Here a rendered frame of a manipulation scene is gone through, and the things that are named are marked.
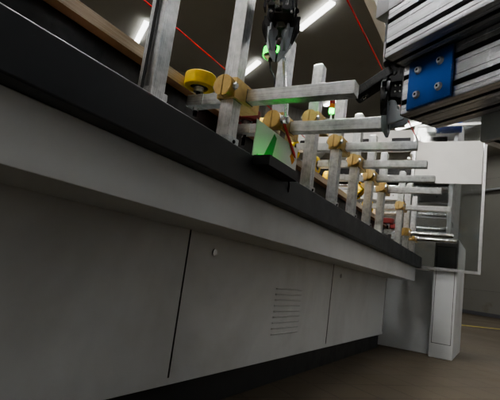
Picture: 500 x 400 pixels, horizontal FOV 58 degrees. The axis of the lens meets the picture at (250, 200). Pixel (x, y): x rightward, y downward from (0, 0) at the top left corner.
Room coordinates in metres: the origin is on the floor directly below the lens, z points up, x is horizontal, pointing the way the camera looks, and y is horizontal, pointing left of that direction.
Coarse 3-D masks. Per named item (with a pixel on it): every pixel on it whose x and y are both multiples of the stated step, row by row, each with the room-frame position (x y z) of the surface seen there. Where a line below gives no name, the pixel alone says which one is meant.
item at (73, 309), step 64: (0, 0) 0.72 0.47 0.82; (128, 64) 0.98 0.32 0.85; (0, 192) 0.78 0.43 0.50; (320, 192) 2.10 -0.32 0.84; (0, 256) 0.81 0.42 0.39; (64, 256) 0.92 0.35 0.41; (128, 256) 1.07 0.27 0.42; (192, 256) 1.29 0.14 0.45; (256, 256) 1.62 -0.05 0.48; (0, 320) 0.83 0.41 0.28; (64, 320) 0.95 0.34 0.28; (128, 320) 1.11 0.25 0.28; (192, 320) 1.33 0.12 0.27; (256, 320) 1.68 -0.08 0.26; (320, 320) 2.26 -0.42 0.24; (0, 384) 0.85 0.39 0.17; (64, 384) 0.97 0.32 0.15; (128, 384) 1.14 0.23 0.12; (192, 384) 1.42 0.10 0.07; (256, 384) 1.79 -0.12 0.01
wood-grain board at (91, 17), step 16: (48, 0) 0.78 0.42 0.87; (64, 0) 0.79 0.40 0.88; (80, 16) 0.83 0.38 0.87; (96, 16) 0.85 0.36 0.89; (96, 32) 0.88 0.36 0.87; (112, 32) 0.89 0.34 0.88; (128, 48) 0.94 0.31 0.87; (176, 80) 1.09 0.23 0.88; (320, 176) 2.00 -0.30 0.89; (384, 224) 3.15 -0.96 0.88
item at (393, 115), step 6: (390, 102) 1.09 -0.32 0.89; (396, 102) 1.08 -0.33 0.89; (390, 108) 1.09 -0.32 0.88; (396, 108) 1.08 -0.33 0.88; (390, 114) 1.09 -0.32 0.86; (396, 114) 1.08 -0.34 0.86; (384, 120) 1.09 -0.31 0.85; (390, 120) 1.09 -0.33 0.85; (396, 120) 1.08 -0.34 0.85; (384, 126) 1.10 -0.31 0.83; (384, 132) 1.10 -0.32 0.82
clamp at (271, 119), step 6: (270, 114) 1.19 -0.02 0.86; (276, 114) 1.18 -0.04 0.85; (282, 114) 1.19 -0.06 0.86; (264, 120) 1.19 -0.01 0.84; (270, 120) 1.18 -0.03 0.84; (276, 120) 1.18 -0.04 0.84; (270, 126) 1.19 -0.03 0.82; (276, 126) 1.19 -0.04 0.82; (282, 126) 1.19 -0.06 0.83; (288, 126) 1.22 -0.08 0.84; (288, 132) 1.23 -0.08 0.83; (294, 138) 1.27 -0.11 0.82
